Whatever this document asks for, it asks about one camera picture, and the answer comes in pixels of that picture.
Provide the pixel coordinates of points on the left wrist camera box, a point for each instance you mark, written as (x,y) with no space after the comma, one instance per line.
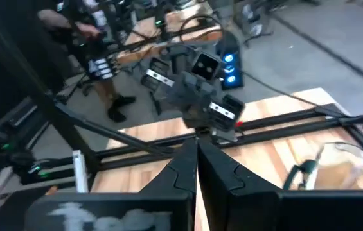
(205,65)

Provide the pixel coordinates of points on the cream and green gardening bag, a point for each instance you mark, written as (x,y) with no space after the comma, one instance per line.
(338,173)

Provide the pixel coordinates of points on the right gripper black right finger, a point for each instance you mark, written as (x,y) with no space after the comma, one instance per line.
(226,192)

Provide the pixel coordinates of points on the wooden work table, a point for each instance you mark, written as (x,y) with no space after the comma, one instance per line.
(142,29)

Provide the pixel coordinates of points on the white plastic bracket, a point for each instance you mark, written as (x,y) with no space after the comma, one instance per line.
(80,173)

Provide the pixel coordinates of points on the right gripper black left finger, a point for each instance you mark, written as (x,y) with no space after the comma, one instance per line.
(181,179)

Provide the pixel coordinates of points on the black computer tower blue lights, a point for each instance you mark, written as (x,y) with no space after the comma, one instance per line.
(229,69)

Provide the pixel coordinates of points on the person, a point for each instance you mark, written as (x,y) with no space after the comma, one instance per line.
(105,91)

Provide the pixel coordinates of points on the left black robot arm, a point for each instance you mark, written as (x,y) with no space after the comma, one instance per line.
(176,53)

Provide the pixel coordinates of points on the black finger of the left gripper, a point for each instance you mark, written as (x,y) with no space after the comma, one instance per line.
(205,106)
(187,94)

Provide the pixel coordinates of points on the person's hand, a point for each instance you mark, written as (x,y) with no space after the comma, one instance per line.
(88,30)

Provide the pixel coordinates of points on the black aluminium rig frame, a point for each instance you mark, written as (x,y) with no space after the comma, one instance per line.
(297,116)

